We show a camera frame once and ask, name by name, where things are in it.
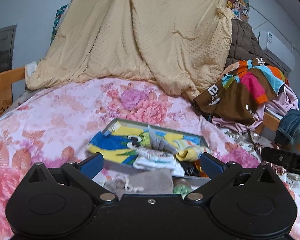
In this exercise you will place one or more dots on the blue yellow cartoon towel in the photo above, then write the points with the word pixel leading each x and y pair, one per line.
pixel 119 141

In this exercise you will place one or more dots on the colourful patterned pillow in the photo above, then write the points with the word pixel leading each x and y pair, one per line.
pixel 240 8

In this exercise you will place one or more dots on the brown multicolour printed shirt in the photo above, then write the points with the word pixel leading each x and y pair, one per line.
pixel 243 87

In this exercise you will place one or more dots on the orange cloth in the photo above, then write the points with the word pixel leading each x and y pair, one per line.
pixel 200 171

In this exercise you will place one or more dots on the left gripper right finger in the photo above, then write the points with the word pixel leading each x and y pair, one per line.
pixel 211 166

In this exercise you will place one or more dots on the grey shallow storage box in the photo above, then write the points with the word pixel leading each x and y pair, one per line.
pixel 147 147

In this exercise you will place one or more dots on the green white patterned cloth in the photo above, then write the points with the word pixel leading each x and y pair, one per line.
pixel 182 187

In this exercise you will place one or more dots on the brown quilted jacket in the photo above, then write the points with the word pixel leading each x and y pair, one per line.
pixel 244 44

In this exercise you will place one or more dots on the beige drawstring pouch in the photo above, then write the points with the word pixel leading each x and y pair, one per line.
pixel 151 182

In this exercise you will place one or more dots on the blue denim jeans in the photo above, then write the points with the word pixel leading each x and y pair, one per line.
pixel 288 127

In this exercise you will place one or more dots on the beige yellow quilt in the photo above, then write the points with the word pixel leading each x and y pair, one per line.
pixel 181 45

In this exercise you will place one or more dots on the pink floral bedspread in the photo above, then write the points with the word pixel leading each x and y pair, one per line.
pixel 55 126

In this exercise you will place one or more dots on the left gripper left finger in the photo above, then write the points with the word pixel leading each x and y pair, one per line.
pixel 92 165

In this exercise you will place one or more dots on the wooden bed frame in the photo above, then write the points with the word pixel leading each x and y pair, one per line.
pixel 7 79

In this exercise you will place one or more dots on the white striped sock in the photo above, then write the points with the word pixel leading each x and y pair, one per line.
pixel 149 159

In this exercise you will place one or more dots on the white terry sock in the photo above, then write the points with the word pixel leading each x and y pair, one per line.
pixel 159 143

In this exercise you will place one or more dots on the white air conditioner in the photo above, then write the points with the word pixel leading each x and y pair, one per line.
pixel 276 51

